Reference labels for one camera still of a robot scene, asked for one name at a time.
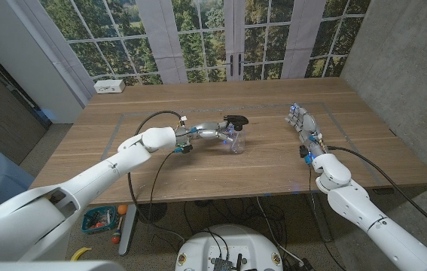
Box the black trigger spray head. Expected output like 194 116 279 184
223 114 249 132

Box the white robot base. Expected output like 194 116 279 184
175 224 284 271

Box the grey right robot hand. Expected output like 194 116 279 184
285 103 329 160

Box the white floor cable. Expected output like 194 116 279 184
255 196 305 265

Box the white table leg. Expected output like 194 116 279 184
117 203 139 257

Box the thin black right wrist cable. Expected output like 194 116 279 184
308 165 348 271

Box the colourful toy maraca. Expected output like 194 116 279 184
110 216 124 245

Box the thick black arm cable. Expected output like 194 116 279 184
127 110 187 242
328 145 427 241

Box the grey table leg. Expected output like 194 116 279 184
307 193 333 243

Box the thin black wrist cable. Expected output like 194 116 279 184
148 149 178 227
308 165 348 271

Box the thin black left wrist cable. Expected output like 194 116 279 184
148 149 178 227

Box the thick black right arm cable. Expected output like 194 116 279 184
328 145 427 241

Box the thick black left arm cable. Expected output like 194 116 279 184
127 110 187 242

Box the black round fan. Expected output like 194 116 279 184
136 202 168 224

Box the teal toy basket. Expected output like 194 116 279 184
81 206 118 235

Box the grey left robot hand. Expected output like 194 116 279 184
175 119 236 148

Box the white power strip box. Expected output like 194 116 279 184
93 79 127 94

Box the white robot torso shell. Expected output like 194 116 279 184
0 260 126 271

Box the yellow toy banana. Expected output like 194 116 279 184
70 246 93 262

